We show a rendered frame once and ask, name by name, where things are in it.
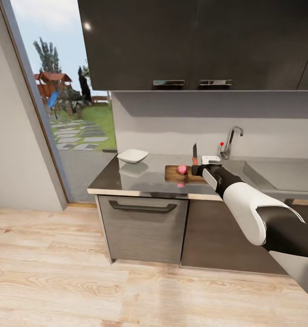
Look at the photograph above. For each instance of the dishwasher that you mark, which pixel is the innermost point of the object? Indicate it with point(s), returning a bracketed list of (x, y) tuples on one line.
[(144, 228)]

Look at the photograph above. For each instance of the bowl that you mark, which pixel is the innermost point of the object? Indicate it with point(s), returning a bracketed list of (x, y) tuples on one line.
[(133, 156)]

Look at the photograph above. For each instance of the vidalia onion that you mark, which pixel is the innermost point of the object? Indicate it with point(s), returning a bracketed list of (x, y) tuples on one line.
[(182, 169)]

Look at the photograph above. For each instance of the cutting board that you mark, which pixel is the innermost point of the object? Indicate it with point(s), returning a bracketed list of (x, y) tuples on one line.
[(171, 174)]

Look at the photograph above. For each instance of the fixed window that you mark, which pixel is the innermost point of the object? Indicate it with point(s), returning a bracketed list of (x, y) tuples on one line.
[(77, 122)]

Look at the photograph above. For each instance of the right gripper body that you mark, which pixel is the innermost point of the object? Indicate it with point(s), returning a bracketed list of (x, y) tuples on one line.
[(196, 170)]

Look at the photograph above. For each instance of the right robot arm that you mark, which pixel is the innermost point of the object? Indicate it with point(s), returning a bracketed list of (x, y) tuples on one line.
[(264, 220)]

